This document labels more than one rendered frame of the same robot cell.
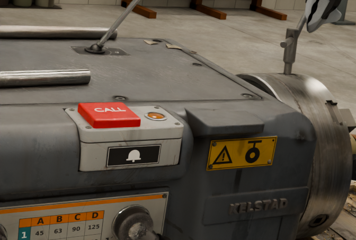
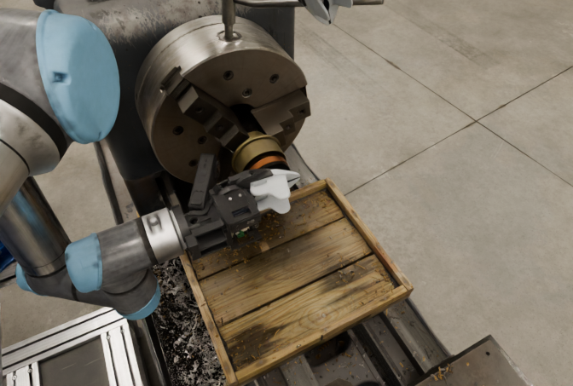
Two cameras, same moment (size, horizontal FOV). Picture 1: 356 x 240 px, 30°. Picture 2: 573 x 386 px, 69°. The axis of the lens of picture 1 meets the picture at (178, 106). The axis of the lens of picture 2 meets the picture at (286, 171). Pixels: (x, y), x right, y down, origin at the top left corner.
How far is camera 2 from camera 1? 1.56 m
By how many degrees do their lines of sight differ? 79
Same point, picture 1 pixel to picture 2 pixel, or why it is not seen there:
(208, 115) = not seen: outside the picture
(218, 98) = not seen: outside the picture
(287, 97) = (169, 38)
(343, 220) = (310, 259)
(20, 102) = not seen: outside the picture
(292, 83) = (195, 36)
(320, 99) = (178, 60)
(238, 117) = not seen: outside the picture
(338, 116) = (172, 86)
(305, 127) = not seen: hidden behind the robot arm
